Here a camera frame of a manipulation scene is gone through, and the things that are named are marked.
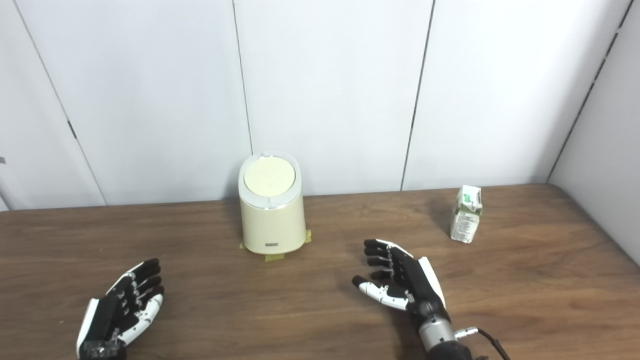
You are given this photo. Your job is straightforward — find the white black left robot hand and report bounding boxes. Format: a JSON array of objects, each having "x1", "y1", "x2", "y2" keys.
[{"x1": 76, "y1": 258, "x2": 165, "y2": 358}]

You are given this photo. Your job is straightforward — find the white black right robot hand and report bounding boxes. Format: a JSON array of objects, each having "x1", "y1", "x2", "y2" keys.
[{"x1": 351, "y1": 239, "x2": 447, "y2": 323}]

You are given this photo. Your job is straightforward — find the white green milk carton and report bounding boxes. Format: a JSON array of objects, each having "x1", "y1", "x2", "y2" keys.
[{"x1": 449, "y1": 185, "x2": 484, "y2": 244}]

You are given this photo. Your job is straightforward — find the cream-colored round bin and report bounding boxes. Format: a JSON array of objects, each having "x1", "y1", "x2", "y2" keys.
[{"x1": 238, "y1": 151, "x2": 307, "y2": 255}]

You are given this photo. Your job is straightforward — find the cream round bin lid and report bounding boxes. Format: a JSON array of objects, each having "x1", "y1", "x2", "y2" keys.
[{"x1": 243, "y1": 156, "x2": 296, "y2": 198}]

